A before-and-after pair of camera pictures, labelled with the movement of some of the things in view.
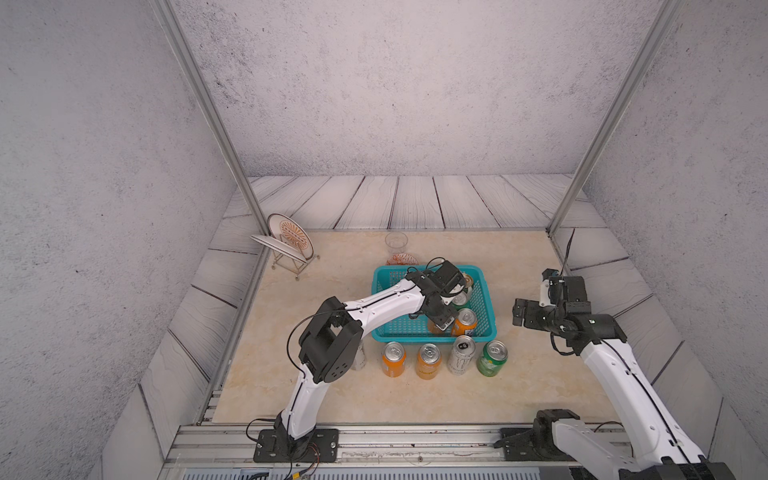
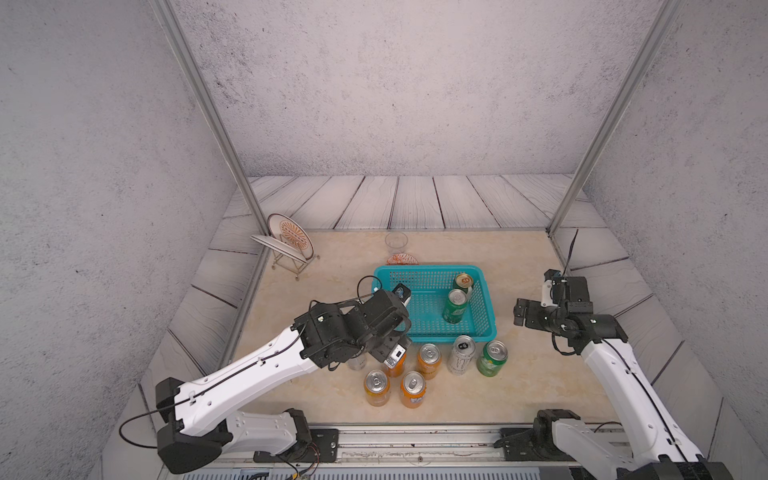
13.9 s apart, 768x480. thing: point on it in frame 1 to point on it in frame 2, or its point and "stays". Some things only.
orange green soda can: [469, 282] stays
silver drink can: [360, 360] stays
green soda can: [493, 358] stays
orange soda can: [393, 359] stays
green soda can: [459, 302] stays
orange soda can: [428, 361] stays
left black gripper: [447, 318] to [387, 352]
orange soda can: [465, 323] to [413, 386]
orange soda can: [433, 327] to [377, 387]
